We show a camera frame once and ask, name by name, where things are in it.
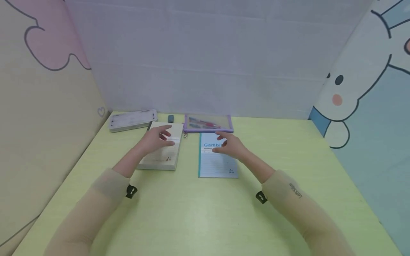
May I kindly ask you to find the person's right hand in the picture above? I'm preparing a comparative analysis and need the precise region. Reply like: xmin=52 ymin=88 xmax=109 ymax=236
xmin=211 ymin=131 xmax=250 ymax=160

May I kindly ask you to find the person's left hand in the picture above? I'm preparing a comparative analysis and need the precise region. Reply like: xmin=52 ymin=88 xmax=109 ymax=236
xmin=138 ymin=125 xmax=176 ymax=156

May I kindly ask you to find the person's left forearm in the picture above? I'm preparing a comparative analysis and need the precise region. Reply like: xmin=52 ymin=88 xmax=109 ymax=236
xmin=43 ymin=145 xmax=148 ymax=256

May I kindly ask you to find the person's right forearm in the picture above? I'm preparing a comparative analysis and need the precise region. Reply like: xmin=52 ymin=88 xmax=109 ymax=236
xmin=238 ymin=150 xmax=354 ymax=256

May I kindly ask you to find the beige notebook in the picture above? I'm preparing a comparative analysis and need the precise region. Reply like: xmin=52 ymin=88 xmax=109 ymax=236
xmin=136 ymin=121 xmax=184 ymax=171

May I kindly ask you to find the blue notebook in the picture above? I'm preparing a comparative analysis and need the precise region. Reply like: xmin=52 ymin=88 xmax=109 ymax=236
xmin=198 ymin=132 xmax=240 ymax=178

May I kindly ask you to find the purple zip pouch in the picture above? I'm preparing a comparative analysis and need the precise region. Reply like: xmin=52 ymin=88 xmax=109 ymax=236
xmin=183 ymin=114 xmax=234 ymax=134

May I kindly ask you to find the white pencil case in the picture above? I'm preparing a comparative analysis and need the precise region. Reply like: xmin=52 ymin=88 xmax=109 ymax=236
xmin=109 ymin=109 xmax=158 ymax=133

